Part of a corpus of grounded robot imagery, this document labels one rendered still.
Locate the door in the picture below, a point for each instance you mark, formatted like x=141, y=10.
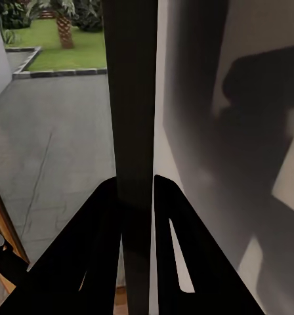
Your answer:
x=56, y=136

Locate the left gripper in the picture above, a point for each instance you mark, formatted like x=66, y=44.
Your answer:
x=17, y=274

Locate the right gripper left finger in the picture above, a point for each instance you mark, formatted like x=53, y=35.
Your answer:
x=77, y=273

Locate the poster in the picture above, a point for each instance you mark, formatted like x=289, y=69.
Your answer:
x=130, y=32

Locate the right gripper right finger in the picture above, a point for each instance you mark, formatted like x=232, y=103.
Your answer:
x=218, y=288

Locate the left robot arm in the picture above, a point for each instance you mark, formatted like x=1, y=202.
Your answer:
x=12, y=267

